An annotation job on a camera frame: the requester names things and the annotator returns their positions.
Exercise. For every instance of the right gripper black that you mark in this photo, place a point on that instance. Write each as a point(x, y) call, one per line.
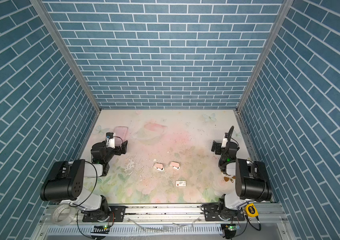
point(218, 146)

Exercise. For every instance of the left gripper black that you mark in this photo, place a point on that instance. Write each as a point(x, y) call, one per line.
point(120, 147)

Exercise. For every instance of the white staple box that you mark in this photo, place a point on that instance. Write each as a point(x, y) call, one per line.
point(181, 183)

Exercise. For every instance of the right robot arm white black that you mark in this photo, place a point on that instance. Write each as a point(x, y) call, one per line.
point(252, 183)

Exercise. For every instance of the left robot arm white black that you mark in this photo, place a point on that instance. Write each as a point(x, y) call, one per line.
point(64, 184)

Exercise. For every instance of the yellow tape measure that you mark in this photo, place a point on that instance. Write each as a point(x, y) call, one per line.
point(251, 210)

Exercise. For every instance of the clear tape roll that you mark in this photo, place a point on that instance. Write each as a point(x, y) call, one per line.
point(63, 215)

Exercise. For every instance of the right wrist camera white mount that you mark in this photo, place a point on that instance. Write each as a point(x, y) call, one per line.
point(225, 141)

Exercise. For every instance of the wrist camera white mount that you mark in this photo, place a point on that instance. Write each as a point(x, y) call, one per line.
point(110, 141)
point(225, 141)

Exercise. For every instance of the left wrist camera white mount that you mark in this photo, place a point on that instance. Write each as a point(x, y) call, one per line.
point(110, 141)

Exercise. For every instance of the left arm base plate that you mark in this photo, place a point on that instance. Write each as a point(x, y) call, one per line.
point(114, 214)

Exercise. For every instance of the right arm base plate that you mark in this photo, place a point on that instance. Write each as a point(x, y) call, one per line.
point(213, 213)

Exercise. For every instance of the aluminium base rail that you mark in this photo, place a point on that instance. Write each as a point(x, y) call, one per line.
point(184, 214)

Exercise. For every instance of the white slotted cable duct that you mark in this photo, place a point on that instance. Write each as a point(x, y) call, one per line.
point(131, 230)

